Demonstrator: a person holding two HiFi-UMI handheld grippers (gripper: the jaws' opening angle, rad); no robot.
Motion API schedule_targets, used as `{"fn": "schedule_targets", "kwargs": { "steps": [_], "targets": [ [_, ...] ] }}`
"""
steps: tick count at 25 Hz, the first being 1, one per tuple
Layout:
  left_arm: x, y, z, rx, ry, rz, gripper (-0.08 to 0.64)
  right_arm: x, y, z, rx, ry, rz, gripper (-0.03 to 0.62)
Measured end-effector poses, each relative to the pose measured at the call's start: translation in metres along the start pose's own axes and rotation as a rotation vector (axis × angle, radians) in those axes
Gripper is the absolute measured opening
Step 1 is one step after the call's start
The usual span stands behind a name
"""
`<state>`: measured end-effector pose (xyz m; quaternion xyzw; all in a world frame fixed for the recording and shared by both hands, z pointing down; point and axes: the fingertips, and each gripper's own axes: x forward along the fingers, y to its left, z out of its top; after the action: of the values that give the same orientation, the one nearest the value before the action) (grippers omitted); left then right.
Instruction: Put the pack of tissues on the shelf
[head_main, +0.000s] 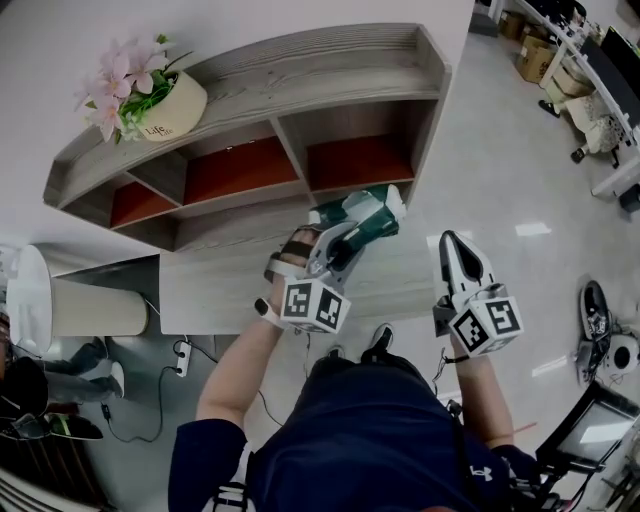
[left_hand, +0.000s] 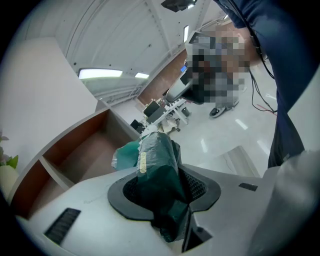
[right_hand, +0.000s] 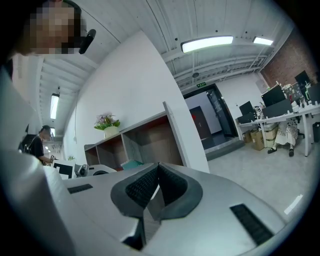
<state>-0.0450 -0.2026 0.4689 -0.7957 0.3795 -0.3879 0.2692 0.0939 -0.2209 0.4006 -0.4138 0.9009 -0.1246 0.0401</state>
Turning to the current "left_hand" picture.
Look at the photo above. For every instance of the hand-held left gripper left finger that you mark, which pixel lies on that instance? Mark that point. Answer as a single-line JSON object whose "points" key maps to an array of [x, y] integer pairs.
{"points": [[87, 212]]}

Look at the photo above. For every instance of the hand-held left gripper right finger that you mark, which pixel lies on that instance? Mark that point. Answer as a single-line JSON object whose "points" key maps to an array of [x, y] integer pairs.
{"points": [[230, 200]]}

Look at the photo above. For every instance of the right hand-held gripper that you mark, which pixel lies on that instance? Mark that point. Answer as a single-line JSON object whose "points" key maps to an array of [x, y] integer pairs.
{"points": [[202, 60]]}

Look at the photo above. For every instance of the green white package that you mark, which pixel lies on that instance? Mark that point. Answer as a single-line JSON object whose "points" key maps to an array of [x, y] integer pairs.
{"points": [[155, 160]]}

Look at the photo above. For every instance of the white work table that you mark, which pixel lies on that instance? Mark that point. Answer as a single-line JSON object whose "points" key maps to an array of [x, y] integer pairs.
{"points": [[175, 110]]}

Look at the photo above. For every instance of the grey wooden shelf desk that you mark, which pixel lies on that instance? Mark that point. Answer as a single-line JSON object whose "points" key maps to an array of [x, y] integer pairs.
{"points": [[240, 162]]}

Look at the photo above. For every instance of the small blue lit screen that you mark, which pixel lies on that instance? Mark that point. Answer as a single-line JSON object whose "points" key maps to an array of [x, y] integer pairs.
{"points": [[184, 68]]}

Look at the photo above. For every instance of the black trash bin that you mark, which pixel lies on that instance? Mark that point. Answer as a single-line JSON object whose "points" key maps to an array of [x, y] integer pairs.
{"points": [[186, 112]]}

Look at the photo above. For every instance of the ceiling light panel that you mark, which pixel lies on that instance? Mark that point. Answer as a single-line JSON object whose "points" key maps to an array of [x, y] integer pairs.
{"points": [[141, 75], [100, 73], [186, 32]]}

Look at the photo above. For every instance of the person's dark shoe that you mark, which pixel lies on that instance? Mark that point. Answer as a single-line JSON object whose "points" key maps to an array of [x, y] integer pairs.
{"points": [[217, 112]]}

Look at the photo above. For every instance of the person's grey trouser leg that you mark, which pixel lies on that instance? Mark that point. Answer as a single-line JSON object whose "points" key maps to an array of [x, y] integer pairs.
{"points": [[228, 105]]}

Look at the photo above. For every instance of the black ceiling fixture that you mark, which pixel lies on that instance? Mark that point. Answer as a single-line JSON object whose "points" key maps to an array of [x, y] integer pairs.
{"points": [[177, 4]]}

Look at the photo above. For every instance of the red floor tape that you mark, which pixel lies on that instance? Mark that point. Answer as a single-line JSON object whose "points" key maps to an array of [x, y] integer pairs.
{"points": [[262, 107]]}

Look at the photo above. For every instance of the cream pot with pink flowers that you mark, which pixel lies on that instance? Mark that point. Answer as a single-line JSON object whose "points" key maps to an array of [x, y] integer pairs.
{"points": [[7, 180]]}

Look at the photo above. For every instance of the person in dark blue jacket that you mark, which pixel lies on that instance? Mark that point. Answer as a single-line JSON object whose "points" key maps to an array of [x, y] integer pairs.
{"points": [[280, 37]]}

